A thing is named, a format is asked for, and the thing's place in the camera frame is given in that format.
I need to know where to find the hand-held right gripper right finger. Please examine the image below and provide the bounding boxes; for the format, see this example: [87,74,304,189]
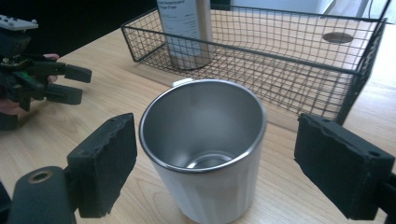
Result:
[293,113,396,221]

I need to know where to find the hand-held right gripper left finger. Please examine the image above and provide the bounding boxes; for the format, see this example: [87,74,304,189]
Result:
[66,112,138,219]

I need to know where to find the white mug with steel interior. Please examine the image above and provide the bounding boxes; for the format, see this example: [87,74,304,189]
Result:
[137,77,268,224]

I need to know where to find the black wire mesh basket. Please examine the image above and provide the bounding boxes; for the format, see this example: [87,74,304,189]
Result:
[120,4,389,126]

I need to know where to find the stainless steel tumbler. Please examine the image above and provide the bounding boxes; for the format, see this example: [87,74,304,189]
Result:
[156,0,215,71]

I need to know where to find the white desk frame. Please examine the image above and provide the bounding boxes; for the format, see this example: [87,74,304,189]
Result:
[321,0,369,19]

